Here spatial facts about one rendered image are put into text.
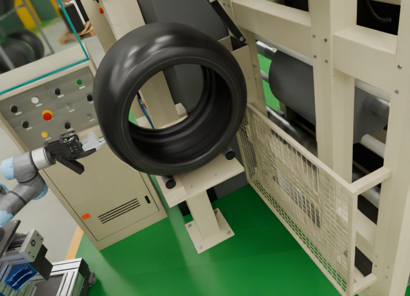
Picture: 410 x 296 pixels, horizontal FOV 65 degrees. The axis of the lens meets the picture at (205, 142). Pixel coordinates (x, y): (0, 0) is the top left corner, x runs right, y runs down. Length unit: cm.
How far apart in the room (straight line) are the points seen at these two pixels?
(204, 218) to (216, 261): 27
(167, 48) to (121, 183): 128
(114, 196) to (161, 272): 58
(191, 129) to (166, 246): 104
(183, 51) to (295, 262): 143
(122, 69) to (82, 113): 91
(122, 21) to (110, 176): 106
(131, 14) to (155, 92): 35
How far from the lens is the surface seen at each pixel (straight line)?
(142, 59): 107
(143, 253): 237
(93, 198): 222
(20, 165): 129
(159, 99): 155
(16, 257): 193
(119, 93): 109
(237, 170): 145
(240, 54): 155
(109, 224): 239
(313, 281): 202
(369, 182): 111
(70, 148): 126
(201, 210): 205
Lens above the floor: 178
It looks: 36 degrees down
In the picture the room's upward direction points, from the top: 18 degrees counter-clockwise
